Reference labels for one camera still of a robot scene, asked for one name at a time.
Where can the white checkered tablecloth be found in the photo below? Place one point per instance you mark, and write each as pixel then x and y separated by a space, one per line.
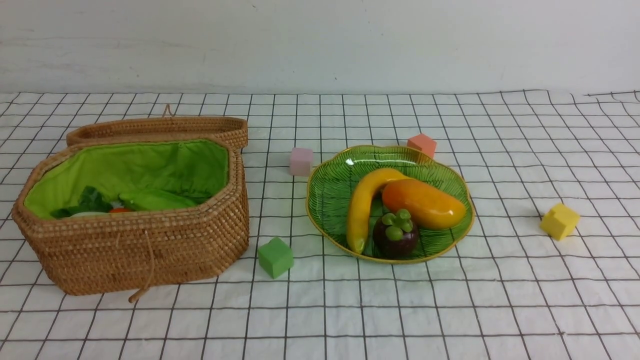
pixel 507 291

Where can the green toy cucumber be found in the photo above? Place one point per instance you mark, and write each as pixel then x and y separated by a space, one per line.
pixel 155 200

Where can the orange foam cube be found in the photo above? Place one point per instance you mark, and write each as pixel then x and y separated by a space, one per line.
pixel 423 143

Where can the orange yellow toy mango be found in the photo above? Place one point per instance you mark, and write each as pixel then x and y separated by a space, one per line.
pixel 429 207

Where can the green foam cube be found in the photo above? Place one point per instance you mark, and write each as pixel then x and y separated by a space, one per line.
pixel 275 257

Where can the white toy radish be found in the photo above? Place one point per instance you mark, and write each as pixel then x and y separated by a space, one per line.
pixel 89 214

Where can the green glass leaf plate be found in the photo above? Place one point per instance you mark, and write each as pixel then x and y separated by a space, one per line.
pixel 331 184

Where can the woven rattan basket green lining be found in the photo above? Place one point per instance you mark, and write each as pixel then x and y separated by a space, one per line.
pixel 137 250

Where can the pink foam cube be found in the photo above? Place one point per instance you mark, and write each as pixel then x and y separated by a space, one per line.
pixel 301 162

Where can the yellow toy banana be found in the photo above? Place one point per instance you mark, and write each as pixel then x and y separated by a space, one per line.
pixel 359 210

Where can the yellow foam cube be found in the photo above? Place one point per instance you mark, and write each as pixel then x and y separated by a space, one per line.
pixel 560 221

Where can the woven rattan basket lid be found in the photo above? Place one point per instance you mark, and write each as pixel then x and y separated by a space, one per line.
pixel 231 130

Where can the orange toy carrot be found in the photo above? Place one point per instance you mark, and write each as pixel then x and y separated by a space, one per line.
pixel 90 200

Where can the purple toy mangosteen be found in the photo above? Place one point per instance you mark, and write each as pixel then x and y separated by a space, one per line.
pixel 395 234

